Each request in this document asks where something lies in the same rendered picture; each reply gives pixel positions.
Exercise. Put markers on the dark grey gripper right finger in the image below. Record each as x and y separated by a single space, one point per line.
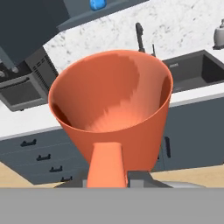
140 180

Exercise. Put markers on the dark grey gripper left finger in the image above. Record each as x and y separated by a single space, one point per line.
80 182

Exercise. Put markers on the orange cup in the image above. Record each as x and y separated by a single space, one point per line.
116 87

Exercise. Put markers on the grey drawer front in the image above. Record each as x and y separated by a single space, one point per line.
72 164
62 152
48 178
48 139

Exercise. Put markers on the grey cupboard door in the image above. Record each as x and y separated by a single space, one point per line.
195 134

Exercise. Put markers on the dark grey toaster oven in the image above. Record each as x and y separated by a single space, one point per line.
26 87

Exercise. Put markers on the dark grey sink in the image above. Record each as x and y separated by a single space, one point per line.
201 70

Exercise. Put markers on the small black tap lever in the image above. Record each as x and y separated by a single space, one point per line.
153 50

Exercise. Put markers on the black tap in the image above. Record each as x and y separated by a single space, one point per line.
140 35

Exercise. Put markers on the blue object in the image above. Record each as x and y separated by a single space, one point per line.
97 4

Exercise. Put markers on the dark grey wall cabinet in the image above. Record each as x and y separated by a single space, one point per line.
29 26

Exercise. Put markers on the grey open wall shelf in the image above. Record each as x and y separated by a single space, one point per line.
81 16

